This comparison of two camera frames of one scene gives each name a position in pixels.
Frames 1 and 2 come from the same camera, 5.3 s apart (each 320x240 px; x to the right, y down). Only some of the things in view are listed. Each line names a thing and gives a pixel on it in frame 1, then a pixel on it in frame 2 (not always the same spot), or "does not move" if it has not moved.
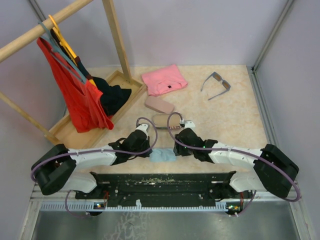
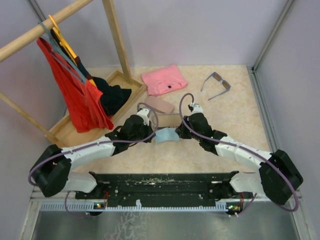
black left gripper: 145,154 → 148,128
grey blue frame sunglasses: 218,77 does not move
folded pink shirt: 166,78 does not move
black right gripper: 179,150 → 181,131
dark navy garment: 111,95 does not move
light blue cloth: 162,155 → 166,134
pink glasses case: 157,104 does not move
